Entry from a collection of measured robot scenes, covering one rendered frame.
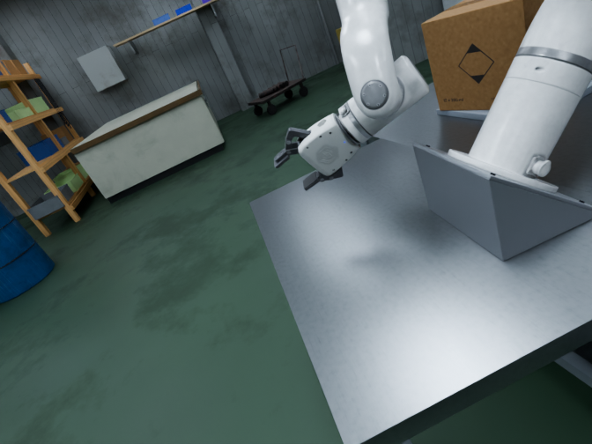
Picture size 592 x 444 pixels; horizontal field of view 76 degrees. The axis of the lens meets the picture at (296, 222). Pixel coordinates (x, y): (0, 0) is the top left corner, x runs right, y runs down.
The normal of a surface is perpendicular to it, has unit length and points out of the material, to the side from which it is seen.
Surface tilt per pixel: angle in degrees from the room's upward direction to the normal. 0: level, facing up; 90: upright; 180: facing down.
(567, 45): 66
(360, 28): 33
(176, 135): 90
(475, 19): 90
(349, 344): 0
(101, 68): 90
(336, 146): 106
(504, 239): 90
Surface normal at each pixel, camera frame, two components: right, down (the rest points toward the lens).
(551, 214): 0.21, 0.40
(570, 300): -0.37, -0.81
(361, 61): -0.45, 0.14
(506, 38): -0.78, 0.54
